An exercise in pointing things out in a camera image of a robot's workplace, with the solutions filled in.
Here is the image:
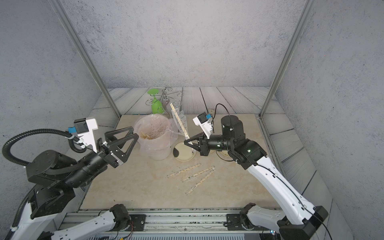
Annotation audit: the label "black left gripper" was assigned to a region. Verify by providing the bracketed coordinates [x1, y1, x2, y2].
[64, 127, 136, 190]

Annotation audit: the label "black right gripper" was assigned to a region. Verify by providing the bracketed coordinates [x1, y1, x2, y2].
[185, 131, 236, 158]

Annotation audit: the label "bamboo chopsticks pair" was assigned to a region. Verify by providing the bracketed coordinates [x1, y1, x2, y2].
[169, 102, 191, 141]

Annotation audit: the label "clear plastic chopstick wrapper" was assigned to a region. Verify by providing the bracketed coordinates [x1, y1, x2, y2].
[169, 102, 191, 142]

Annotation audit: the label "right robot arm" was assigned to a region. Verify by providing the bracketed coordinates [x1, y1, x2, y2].
[184, 113, 329, 240]

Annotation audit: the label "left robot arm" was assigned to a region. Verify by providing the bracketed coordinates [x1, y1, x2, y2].
[2, 127, 139, 240]

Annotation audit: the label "wrapped chopsticks middle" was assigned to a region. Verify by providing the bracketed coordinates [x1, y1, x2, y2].
[182, 167, 215, 183]

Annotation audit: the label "wrapped chopsticks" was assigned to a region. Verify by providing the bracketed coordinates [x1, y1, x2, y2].
[186, 170, 215, 195]
[167, 164, 201, 178]
[182, 167, 215, 183]

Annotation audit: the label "wrapped chopsticks left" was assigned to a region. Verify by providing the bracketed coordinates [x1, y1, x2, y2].
[167, 164, 201, 178]

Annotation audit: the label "wrapped chopsticks right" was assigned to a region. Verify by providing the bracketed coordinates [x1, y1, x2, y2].
[186, 170, 215, 195]

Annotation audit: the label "cream plate with dark patch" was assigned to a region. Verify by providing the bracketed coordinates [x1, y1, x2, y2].
[173, 142, 196, 162]

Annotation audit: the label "chrome cup holder stand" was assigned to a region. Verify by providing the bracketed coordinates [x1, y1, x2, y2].
[146, 87, 184, 119]

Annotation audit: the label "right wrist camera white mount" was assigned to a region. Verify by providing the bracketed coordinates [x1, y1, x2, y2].
[193, 112, 213, 139]

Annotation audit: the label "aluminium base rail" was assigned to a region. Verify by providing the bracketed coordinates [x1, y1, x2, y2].
[56, 207, 301, 240]

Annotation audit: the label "right aluminium frame post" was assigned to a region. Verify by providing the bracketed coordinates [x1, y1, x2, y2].
[259, 0, 316, 119]

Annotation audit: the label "aluminium frame post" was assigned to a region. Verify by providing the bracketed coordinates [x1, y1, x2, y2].
[259, 0, 316, 119]
[49, 0, 122, 119]

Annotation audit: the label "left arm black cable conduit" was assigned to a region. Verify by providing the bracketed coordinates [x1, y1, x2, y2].
[2, 128, 88, 167]

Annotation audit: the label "left aluminium frame post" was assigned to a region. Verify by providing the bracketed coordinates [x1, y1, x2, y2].
[49, 0, 122, 119]

